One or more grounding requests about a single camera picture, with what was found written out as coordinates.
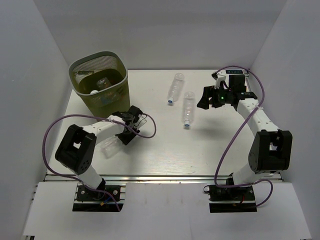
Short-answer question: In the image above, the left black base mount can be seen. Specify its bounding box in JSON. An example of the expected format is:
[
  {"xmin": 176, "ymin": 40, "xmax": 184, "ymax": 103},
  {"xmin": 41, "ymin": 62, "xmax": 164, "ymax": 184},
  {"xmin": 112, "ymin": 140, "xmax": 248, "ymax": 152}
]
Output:
[{"xmin": 72, "ymin": 185, "xmax": 126, "ymax": 213}]

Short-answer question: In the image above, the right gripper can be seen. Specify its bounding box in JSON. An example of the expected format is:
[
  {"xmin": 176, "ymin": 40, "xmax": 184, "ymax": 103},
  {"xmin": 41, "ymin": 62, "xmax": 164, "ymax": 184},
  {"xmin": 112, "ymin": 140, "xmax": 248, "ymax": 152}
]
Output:
[{"xmin": 197, "ymin": 83, "xmax": 234, "ymax": 110}]

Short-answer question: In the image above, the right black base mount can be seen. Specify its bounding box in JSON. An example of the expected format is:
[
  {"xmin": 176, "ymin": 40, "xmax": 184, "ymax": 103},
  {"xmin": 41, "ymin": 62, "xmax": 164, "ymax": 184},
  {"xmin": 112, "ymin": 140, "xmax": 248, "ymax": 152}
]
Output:
[{"xmin": 203, "ymin": 185, "xmax": 257, "ymax": 214}]

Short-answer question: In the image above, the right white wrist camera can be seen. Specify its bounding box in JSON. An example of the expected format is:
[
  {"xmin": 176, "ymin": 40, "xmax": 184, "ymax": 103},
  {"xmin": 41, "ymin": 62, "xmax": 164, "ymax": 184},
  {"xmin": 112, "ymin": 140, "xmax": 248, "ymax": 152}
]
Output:
[{"xmin": 211, "ymin": 71, "xmax": 227, "ymax": 89}]

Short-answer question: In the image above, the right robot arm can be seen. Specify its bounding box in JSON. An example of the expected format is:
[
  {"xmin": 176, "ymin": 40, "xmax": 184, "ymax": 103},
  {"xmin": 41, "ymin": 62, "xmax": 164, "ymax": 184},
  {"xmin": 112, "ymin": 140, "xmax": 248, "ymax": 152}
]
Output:
[{"xmin": 197, "ymin": 72, "xmax": 293, "ymax": 200}]

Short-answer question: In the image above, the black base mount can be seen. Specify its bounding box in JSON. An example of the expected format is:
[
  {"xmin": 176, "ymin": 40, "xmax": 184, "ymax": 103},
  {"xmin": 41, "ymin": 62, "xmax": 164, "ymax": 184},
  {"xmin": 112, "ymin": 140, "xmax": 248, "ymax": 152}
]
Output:
[
  {"xmin": 203, "ymin": 185, "xmax": 257, "ymax": 214},
  {"xmin": 72, "ymin": 185, "xmax": 126, "ymax": 213}
]

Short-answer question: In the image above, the olive green mesh bin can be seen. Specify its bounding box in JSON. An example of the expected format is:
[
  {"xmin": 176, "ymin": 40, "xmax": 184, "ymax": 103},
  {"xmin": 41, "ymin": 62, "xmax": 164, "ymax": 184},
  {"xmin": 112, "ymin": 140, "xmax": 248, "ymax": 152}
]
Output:
[{"xmin": 68, "ymin": 51, "xmax": 131, "ymax": 118}]

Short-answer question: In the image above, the clear crushed bottle front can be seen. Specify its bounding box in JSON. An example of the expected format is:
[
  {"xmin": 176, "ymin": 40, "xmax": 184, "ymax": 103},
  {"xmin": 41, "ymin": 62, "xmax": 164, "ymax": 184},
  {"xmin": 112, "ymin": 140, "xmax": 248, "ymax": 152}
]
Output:
[{"xmin": 96, "ymin": 77, "xmax": 113, "ymax": 91}]

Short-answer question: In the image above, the clear bottle blue cap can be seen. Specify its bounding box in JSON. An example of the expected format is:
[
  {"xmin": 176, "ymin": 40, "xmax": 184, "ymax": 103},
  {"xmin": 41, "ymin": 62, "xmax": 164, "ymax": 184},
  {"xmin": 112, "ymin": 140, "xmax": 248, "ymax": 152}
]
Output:
[
  {"xmin": 167, "ymin": 73, "xmax": 185, "ymax": 105},
  {"xmin": 182, "ymin": 91, "xmax": 195, "ymax": 128}
]

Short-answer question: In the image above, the crushed clear bottle white cap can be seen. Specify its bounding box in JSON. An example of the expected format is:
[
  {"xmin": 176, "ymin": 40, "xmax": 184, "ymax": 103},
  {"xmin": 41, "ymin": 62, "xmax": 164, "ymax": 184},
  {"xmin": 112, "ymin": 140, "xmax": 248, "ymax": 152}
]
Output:
[{"xmin": 100, "ymin": 136, "xmax": 122, "ymax": 159}]

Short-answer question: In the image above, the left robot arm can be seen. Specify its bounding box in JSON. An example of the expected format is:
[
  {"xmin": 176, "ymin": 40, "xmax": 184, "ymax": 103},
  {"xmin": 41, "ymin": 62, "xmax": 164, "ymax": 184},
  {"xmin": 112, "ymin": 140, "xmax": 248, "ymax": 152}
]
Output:
[{"xmin": 55, "ymin": 105, "xmax": 146, "ymax": 200}]

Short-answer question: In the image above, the aluminium front rail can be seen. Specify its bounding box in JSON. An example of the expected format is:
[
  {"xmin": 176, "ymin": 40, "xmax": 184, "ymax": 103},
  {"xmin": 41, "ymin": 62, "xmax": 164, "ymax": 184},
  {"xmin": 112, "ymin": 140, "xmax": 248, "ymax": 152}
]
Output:
[{"xmin": 44, "ymin": 174, "xmax": 230, "ymax": 183}]

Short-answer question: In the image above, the blue label sticker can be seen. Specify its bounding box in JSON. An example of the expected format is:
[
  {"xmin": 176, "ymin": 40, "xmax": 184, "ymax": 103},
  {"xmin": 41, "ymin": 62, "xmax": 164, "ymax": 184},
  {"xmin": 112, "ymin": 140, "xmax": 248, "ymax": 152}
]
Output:
[{"xmin": 225, "ymin": 69, "xmax": 243, "ymax": 75}]

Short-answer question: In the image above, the clear bottle blue cap back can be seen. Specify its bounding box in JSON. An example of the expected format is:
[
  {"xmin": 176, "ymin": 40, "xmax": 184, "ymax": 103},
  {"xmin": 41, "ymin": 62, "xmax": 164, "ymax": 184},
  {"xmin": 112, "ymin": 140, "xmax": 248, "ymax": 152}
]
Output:
[{"xmin": 167, "ymin": 73, "xmax": 185, "ymax": 105}]

